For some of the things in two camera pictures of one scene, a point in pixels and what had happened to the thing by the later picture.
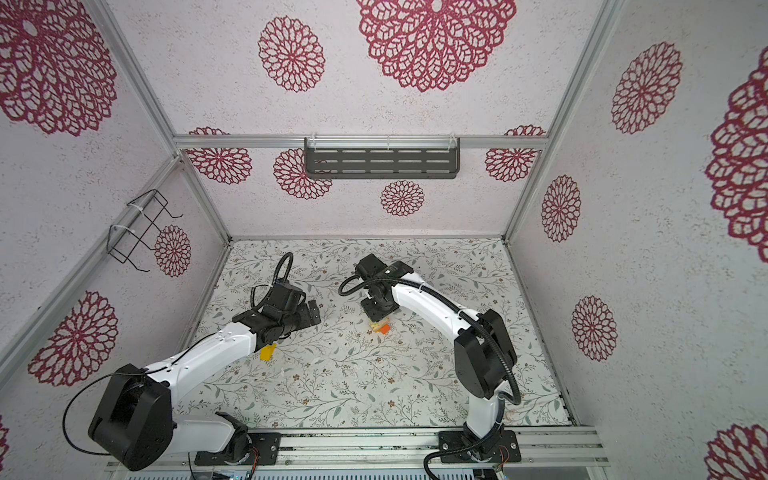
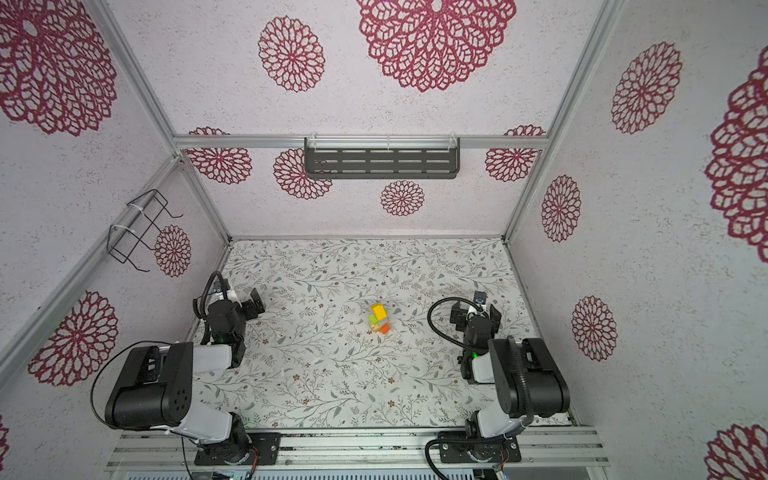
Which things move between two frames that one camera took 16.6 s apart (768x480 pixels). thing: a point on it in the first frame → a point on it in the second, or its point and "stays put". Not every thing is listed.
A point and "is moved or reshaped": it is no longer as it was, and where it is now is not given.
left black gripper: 306,318 → 250,309
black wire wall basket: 147,216 stays put
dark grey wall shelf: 382,157 stays put
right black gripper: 375,315 → 461,318
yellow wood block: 266,353 is moved or reshaped
